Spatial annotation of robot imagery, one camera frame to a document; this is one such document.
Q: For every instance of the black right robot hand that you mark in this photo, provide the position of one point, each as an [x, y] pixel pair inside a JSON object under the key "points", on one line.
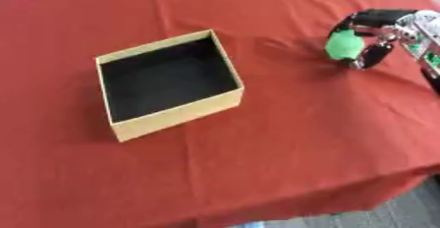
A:
{"points": [[378, 18]]}

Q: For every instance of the green round toy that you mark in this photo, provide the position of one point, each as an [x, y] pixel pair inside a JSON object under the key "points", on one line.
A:
{"points": [[345, 45]]}

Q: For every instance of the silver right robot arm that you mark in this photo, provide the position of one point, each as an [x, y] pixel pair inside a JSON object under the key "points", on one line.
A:
{"points": [[425, 38]]}

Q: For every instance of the tan cardboard box black inside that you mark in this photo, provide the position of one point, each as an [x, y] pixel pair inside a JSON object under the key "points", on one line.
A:
{"points": [[166, 84]]}

